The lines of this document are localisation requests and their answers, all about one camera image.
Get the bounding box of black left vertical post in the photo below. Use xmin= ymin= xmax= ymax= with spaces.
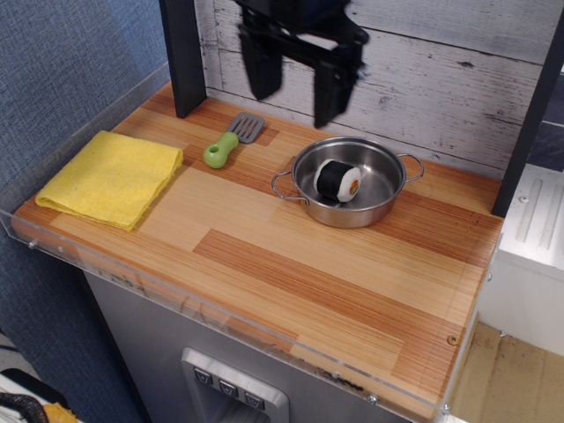
xmin=160 ymin=0 xmax=207 ymax=118

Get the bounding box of small steel pot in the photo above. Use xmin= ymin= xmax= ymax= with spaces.
xmin=271 ymin=137 xmax=425 ymax=228

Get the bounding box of green handled grey spatula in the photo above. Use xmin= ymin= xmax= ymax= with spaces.
xmin=203 ymin=112 xmax=265 ymax=169

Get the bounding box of black vertical post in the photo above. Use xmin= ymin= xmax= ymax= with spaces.
xmin=160 ymin=0 xmax=207 ymax=118
xmin=490 ymin=39 xmax=564 ymax=218

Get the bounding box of toy sushi roll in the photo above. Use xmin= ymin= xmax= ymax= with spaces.
xmin=313 ymin=159 xmax=362 ymax=203

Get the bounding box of yellow folded cloth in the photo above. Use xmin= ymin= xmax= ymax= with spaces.
xmin=35 ymin=131 xmax=183 ymax=231

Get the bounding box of yellow black object bottom left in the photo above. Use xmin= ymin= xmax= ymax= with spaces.
xmin=1 ymin=392 xmax=79 ymax=423

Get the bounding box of silver dispenser button panel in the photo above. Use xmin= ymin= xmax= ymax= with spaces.
xmin=182 ymin=347 xmax=290 ymax=422

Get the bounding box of black right vertical post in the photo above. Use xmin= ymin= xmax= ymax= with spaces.
xmin=490 ymin=39 xmax=564 ymax=218

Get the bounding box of grey toy fridge cabinet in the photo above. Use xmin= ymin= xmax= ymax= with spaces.
xmin=86 ymin=274 xmax=402 ymax=422

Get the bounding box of white ribbed appliance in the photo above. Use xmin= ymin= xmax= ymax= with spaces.
xmin=478 ymin=165 xmax=563 ymax=355

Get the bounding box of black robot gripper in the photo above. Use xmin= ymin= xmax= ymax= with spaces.
xmin=237 ymin=1 xmax=369 ymax=129

